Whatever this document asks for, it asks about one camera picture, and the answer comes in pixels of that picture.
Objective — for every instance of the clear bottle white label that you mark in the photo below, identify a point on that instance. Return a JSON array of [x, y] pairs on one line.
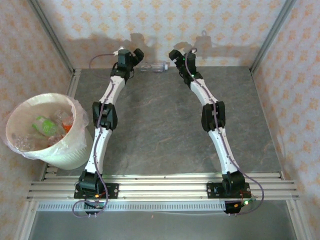
[[62, 115]]

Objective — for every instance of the orange juice bottle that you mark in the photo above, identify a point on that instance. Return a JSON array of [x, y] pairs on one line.
[[68, 126]]

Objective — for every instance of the clear bottle green label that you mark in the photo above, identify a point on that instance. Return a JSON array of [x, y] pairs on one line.
[[45, 125]]

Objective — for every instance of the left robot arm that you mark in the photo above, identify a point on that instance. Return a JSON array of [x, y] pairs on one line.
[[100, 147]]

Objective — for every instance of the translucent plastic bin liner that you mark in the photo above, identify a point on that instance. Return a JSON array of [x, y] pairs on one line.
[[80, 120]]

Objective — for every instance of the white ribbed plastic bin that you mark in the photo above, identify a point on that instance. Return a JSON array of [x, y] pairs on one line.
[[70, 160]]

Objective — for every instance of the small electronics board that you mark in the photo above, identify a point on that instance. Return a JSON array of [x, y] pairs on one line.
[[235, 206], [96, 205]]

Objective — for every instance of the aluminium frame post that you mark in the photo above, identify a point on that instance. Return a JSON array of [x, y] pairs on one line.
[[53, 37], [271, 37]]

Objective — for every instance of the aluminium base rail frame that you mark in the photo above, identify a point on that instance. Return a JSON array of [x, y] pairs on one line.
[[162, 187]]

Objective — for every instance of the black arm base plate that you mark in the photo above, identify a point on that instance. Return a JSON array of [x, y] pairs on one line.
[[113, 191], [212, 190]]

